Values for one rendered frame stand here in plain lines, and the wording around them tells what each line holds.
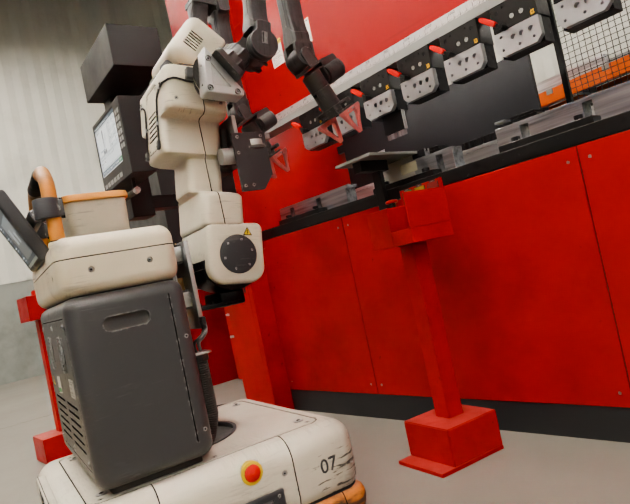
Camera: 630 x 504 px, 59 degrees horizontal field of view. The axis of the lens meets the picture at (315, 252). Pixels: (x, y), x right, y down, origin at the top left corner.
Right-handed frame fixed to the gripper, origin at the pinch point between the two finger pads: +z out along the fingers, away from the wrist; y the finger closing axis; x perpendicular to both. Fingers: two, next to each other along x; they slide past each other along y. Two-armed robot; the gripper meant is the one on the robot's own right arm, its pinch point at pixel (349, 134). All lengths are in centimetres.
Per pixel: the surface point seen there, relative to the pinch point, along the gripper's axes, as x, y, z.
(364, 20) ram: -68, 39, -28
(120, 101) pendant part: -2, 127, -63
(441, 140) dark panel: -94, 62, 35
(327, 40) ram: -66, 60, -31
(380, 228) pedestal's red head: 0.9, 11.2, 29.9
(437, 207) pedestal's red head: -10.4, -3.0, 33.0
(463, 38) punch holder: -62, -1, -2
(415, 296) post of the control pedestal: 7, 8, 52
